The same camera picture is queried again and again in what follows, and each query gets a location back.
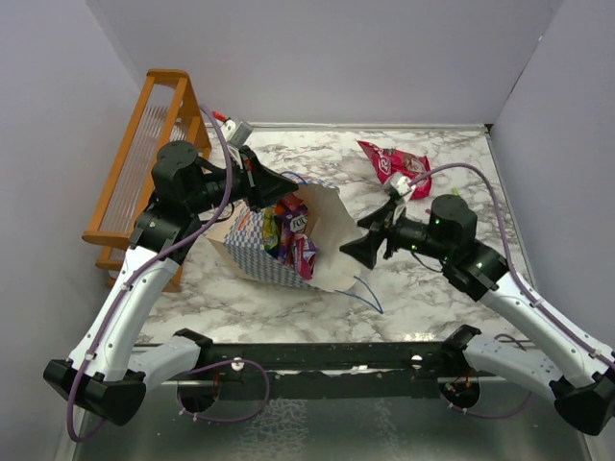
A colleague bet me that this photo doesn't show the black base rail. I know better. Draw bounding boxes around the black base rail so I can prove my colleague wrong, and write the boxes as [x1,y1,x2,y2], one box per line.
[176,328,470,400]

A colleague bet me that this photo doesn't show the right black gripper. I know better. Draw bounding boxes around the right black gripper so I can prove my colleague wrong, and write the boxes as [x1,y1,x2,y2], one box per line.
[340,198,453,268]

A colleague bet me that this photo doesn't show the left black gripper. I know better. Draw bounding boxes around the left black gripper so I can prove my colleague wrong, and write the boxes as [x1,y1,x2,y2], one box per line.
[187,145,300,215]

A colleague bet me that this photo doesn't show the red snack packet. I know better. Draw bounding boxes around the red snack packet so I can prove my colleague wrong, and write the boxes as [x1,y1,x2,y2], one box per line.
[281,194,308,214]

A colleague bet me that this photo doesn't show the blue checkered paper bag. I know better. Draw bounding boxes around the blue checkered paper bag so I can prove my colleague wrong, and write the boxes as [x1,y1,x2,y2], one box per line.
[206,171,383,314]

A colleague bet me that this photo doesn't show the yellow green snack packet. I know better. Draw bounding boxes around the yellow green snack packet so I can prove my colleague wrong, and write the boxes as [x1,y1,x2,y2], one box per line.
[261,207,281,258]

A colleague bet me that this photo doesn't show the red crisps bag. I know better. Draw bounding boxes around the red crisps bag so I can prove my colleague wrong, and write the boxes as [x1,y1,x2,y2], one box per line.
[357,140,431,185]

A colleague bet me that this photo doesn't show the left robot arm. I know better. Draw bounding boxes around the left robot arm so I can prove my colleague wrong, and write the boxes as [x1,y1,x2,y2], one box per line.
[43,141,299,426]

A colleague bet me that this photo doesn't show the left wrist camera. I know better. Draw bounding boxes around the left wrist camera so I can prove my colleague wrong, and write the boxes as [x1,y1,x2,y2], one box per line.
[212,110,254,152]

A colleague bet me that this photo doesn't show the purple snack packet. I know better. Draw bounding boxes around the purple snack packet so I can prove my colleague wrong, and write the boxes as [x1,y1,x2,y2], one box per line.
[278,211,318,280]

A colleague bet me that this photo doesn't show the wooden dish rack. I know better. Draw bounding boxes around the wooden dish rack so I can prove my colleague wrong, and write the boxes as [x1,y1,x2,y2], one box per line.
[82,69,211,287]

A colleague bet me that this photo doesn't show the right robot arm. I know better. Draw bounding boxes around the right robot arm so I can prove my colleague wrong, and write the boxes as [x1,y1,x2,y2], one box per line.
[340,194,614,436]

